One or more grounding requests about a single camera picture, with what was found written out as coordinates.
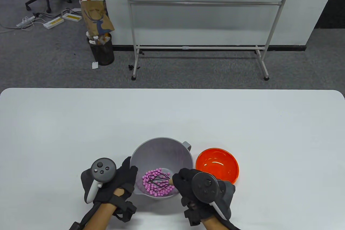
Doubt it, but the person's left hand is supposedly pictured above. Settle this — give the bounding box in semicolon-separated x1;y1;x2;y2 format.
93;156;139;205

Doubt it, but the grey left hand controller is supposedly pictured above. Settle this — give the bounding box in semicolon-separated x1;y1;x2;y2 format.
81;158;117;204

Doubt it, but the orange plastic bowl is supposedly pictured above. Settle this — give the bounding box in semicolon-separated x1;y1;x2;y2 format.
195;148;240;188

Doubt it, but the white power strip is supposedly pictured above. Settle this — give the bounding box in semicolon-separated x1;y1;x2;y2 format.
16;16;36;28

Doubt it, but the person's right forearm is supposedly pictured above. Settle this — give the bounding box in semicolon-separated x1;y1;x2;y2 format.
201;218;225;230

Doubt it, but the black mesh waste bin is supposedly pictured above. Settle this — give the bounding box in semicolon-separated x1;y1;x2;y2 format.
87;33;115;66

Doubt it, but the black left wrist band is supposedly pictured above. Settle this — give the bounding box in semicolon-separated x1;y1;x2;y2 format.
112;192;137;223

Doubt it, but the black whisk with wooden handle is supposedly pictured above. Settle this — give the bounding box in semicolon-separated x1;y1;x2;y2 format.
147;170;174;188

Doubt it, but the person's right hand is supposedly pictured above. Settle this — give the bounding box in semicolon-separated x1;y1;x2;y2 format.
172;168;227;226

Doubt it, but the pile of pink plastic beads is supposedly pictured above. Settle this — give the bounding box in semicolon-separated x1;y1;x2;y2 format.
142;167;175;197

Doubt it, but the person's left forearm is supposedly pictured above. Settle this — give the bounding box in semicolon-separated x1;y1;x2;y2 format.
80;188;125;230

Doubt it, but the black right wrist band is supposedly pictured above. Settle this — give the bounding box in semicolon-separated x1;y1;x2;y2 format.
184;205;202;226

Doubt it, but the black wrist band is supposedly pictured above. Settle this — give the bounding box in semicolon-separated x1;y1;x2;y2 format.
184;205;202;226
112;192;137;223

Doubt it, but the grey salad bowl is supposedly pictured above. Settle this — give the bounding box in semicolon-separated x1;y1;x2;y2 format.
130;137;194;200

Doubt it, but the yellow label power strip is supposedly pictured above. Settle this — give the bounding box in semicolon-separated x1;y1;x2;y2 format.
43;17;65;29
62;10;82;22

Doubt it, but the brown paper bag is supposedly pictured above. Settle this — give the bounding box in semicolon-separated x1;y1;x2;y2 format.
80;0;115;34

